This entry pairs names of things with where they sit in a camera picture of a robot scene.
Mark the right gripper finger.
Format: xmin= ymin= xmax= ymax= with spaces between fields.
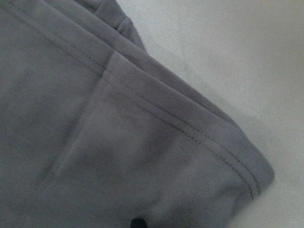
xmin=130 ymin=218 xmax=148 ymax=228

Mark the dark brown t-shirt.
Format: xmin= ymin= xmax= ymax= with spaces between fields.
xmin=0 ymin=0 xmax=274 ymax=228

